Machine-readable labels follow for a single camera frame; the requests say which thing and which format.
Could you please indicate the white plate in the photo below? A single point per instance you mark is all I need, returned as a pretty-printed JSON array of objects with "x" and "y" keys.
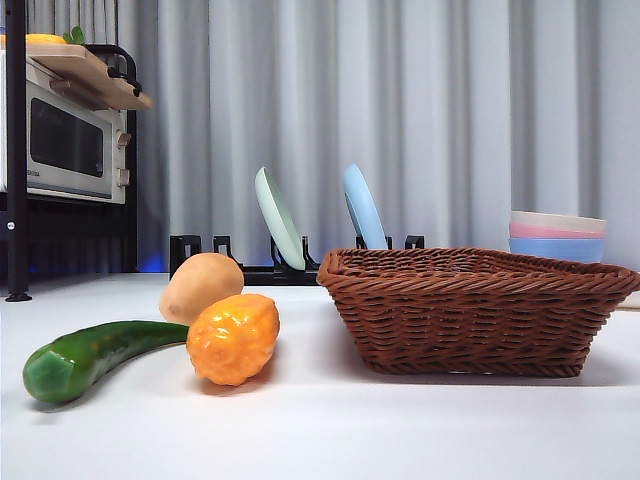
[{"x": 634, "y": 299}]

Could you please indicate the black dish rack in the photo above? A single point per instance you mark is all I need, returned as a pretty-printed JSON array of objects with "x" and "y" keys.
[{"x": 260, "y": 276}]

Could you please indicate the green cucumber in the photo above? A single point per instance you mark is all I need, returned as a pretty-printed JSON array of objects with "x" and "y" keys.
[{"x": 90, "y": 357}]

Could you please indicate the orange plastic corn cob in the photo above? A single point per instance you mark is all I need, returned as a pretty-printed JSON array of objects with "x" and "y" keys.
[{"x": 232, "y": 340}]

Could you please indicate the light blue plate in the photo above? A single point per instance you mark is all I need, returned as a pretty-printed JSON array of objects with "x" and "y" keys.
[{"x": 365, "y": 210}]

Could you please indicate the black metal shelf frame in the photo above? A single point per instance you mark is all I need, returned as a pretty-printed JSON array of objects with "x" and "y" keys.
[{"x": 16, "y": 150}]

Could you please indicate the white toaster oven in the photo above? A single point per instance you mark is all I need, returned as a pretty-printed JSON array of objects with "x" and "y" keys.
[{"x": 114, "y": 165}]

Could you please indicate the pale green plate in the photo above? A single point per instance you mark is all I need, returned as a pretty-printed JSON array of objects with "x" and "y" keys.
[{"x": 280, "y": 220}]

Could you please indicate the tan potato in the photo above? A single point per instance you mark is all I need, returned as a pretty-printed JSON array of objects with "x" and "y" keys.
[{"x": 200, "y": 285}]

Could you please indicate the brown wicker basket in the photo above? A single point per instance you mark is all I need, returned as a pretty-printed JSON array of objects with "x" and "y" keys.
[{"x": 465, "y": 320}]

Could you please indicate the yellow toy fruit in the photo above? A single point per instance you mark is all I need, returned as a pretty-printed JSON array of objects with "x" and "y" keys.
[{"x": 45, "y": 39}]

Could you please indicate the pink bowl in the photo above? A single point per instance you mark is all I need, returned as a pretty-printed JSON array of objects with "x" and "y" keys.
[{"x": 540, "y": 232}]

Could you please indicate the green toy leaf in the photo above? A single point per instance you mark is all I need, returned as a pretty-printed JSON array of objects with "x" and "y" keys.
[{"x": 76, "y": 35}]

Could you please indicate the wooden cutting board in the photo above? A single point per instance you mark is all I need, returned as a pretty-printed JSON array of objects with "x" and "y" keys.
[{"x": 75, "y": 65}]

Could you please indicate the grey curtain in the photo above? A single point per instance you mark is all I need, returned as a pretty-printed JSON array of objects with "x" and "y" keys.
[{"x": 450, "y": 100}]

